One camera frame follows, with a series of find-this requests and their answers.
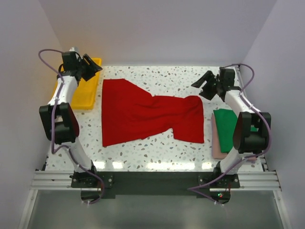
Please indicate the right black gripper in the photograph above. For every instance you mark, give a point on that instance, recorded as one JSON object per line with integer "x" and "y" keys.
{"x": 208, "y": 74}

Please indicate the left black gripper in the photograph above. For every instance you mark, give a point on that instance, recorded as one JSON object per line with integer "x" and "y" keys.
{"x": 95, "y": 67}

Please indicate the red t shirt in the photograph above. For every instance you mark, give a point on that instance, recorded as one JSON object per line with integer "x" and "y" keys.
{"x": 131, "y": 113}

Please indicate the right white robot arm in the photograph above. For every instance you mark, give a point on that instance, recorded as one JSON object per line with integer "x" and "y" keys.
{"x": 252, "y": 132}

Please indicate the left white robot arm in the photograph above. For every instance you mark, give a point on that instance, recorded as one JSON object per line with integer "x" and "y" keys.
{"x": 58, "y": 119}

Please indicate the yellow plastic bin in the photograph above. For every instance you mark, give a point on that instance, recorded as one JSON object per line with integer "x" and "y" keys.
{"x": 79, "y": 94}

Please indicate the green folded t shirt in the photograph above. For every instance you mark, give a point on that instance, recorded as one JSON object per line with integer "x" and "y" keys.
{"x": 225, "y": 121}

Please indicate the pink folded t shirt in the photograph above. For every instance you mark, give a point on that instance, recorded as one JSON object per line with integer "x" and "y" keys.
{"x": 216, "y": 143}

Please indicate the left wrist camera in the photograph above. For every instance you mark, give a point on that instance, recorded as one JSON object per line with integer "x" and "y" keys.
{"x": 74, "y": 49}

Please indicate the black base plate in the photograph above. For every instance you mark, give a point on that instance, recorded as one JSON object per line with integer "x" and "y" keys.
{"x": 111, "y": 184}

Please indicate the aluminium frame rail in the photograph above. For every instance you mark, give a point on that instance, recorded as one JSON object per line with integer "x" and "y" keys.
{"x": 249, "y": 181}

